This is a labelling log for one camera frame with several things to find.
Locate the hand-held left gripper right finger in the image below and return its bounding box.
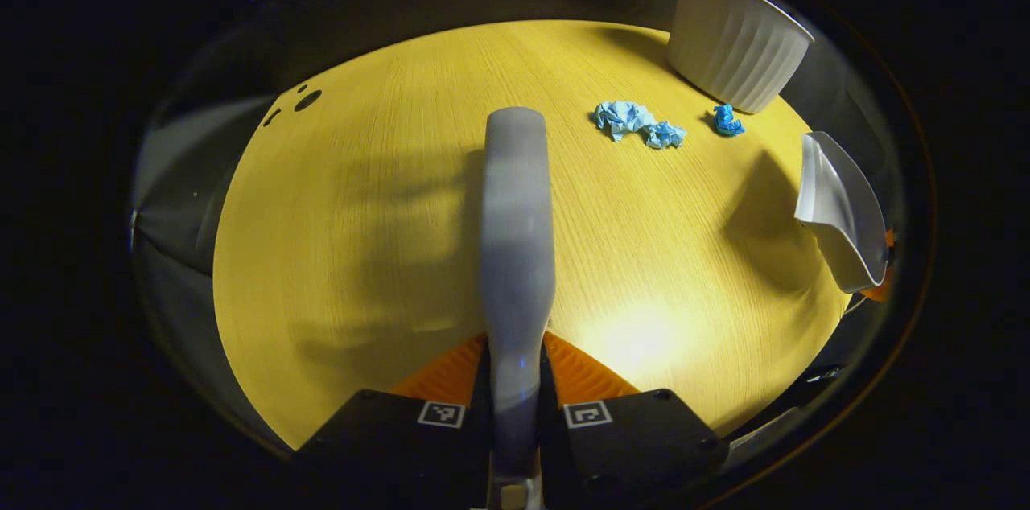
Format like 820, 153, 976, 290
537, 331, 731, 510

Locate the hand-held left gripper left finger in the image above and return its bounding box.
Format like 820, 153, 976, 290
292, 331, 494, 510

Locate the wooden desktop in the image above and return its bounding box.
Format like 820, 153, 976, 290
212, 19, 854, 450

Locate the dark blue paper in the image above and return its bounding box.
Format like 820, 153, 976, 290
712, 103, 746, 138

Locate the white ribbed garbage bin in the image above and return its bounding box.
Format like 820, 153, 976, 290
665, 0, 815, 115

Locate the light blue paper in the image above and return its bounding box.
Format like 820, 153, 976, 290
593, 100, 687, 150

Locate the grey dustpan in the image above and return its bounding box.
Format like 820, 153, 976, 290
794, 130, 891, 295

